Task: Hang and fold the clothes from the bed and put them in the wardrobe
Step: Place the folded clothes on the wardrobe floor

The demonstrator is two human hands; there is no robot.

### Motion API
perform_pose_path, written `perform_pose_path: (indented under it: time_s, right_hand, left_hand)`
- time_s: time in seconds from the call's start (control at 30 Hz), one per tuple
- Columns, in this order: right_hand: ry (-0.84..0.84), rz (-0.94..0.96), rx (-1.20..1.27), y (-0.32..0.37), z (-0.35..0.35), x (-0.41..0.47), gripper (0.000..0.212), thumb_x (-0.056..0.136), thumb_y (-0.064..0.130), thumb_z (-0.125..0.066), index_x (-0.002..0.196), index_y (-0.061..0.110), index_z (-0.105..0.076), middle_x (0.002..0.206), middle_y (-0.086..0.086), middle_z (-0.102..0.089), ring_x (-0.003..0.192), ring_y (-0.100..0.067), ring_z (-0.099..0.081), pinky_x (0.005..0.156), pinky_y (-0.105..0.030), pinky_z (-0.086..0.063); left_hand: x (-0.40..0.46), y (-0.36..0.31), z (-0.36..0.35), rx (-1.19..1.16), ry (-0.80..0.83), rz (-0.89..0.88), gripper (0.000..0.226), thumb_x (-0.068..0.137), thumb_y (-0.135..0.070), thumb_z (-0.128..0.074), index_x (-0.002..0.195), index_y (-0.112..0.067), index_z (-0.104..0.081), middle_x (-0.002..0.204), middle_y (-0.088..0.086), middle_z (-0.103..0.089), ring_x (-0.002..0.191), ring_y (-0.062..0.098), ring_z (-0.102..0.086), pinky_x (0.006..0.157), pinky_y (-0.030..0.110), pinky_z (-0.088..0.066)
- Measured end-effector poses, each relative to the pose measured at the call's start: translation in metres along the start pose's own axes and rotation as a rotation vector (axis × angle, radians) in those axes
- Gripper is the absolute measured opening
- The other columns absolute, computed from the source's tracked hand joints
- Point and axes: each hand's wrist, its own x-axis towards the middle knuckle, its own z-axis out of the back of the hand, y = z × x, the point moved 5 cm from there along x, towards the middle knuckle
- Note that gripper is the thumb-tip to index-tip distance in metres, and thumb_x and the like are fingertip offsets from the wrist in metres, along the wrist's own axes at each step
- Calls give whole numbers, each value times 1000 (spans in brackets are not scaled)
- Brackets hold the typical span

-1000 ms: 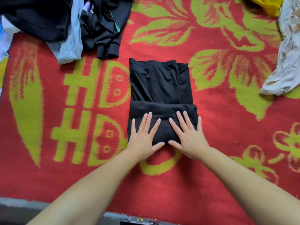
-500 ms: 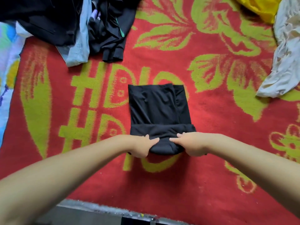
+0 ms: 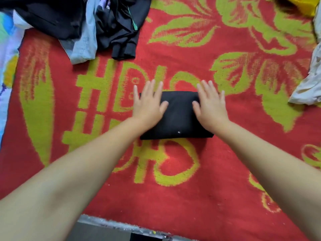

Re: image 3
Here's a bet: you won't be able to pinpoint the person's left hand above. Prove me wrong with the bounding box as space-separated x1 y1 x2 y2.
131 80 170 133

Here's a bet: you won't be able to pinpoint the person's right hand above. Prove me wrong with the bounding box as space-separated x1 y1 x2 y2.
192 80 231 135

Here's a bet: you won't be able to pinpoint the black thin trousers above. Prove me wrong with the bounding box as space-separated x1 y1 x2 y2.
139 90 215 140

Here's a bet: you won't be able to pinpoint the pile of mixed clothes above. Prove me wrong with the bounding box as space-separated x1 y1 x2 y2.
0 0 321 106

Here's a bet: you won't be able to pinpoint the person's left forearm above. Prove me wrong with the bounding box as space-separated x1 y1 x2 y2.
0 118 148 241

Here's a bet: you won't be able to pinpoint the person's right forearm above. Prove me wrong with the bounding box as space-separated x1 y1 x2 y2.
216 122 321 241

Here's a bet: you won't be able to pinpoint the person's blue trousers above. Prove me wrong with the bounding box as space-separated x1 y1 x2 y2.
129 232 161 241

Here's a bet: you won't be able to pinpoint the red and yellow blanket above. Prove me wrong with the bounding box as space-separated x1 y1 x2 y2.
0 0 321 241

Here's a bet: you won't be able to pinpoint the blue patterned pillow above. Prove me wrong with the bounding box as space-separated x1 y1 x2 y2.
0 11 33 149

